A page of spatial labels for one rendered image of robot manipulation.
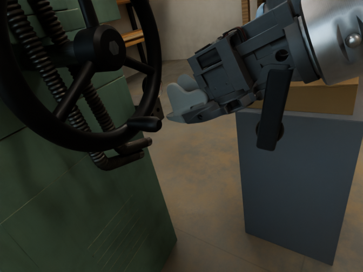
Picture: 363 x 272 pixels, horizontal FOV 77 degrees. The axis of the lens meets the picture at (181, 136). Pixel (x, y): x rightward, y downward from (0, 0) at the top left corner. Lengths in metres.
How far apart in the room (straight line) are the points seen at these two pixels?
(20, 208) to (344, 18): 0.52
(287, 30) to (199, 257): 0.87
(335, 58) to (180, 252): 0.90
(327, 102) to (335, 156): 0.14
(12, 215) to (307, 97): 0.66
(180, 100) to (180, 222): 0.85
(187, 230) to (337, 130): 0.71
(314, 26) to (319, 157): 0.49
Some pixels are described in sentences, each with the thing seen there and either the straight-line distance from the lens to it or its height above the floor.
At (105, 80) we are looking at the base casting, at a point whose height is 0.72.
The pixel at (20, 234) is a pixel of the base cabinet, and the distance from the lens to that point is 0.53.
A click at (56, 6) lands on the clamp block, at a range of 0.44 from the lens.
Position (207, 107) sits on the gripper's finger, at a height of 0.73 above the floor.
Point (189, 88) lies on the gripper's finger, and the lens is 0.35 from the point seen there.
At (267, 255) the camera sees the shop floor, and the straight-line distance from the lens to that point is 1.00.
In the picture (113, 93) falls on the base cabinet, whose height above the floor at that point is 0.68.
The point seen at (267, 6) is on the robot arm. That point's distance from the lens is 0.40.
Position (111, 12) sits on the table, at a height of 0.86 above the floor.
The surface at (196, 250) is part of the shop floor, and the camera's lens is 1.02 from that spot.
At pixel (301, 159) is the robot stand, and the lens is 0.71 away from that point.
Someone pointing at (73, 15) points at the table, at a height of 0.86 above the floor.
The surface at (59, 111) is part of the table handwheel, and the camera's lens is 0.31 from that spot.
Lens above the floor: 0.84
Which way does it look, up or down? 29 degrees down
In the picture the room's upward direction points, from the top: 13 degrees counter-clockwise
